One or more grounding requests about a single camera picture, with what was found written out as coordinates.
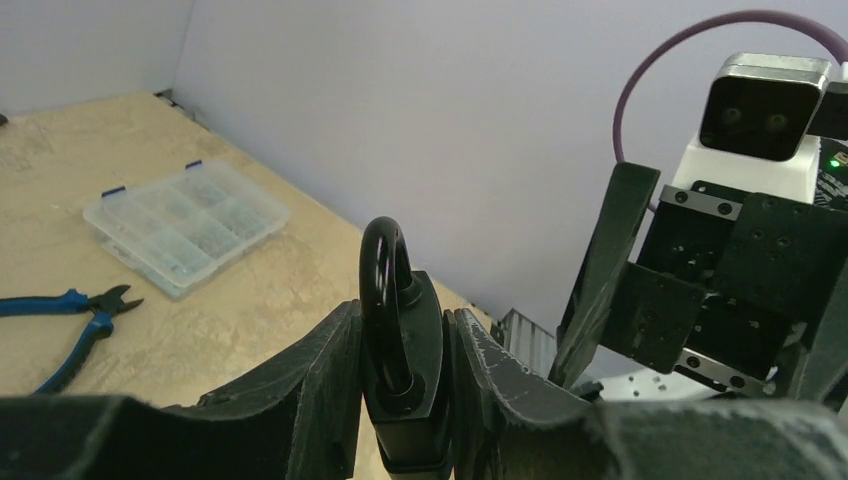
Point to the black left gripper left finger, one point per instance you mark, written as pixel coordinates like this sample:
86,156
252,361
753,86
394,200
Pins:
294,416

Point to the clear plastic screw organizer box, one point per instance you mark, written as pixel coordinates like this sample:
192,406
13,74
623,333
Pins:
180,231

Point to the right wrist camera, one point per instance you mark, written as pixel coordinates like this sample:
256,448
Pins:
764,121

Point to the black lock body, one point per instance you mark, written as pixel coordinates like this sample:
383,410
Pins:
406,372

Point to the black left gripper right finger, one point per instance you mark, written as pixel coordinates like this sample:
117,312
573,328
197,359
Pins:
509,423

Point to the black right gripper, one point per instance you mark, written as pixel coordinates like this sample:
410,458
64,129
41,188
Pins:
748,290

